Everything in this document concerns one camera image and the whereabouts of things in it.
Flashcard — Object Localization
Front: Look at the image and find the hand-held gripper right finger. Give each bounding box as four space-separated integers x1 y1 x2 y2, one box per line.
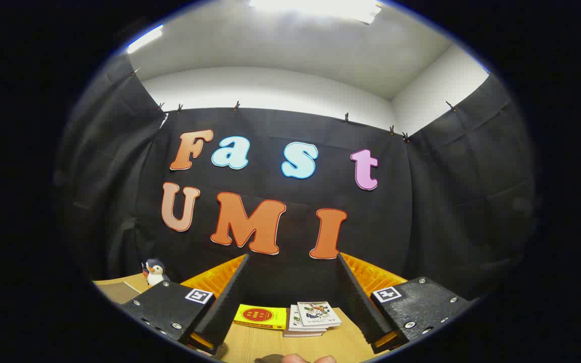
337 252 475 355

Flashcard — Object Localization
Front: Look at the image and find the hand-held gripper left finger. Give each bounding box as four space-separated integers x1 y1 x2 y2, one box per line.
119 254 251 356

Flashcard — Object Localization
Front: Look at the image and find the yellow book with red circle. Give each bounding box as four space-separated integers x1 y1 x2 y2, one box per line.
233 304 287 331

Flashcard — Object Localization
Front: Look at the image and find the white floral cover book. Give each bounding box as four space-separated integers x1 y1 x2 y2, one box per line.
297 301 342 328

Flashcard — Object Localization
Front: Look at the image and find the white illustrated cover book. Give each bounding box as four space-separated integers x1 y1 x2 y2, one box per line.
289 305 329 333

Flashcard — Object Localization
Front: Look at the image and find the blue white penguin plush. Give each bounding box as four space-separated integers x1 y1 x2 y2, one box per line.
142 259 171 288

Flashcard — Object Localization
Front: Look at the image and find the ceiling light panel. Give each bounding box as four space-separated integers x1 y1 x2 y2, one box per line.
127 25 164 54
248 0 384 25

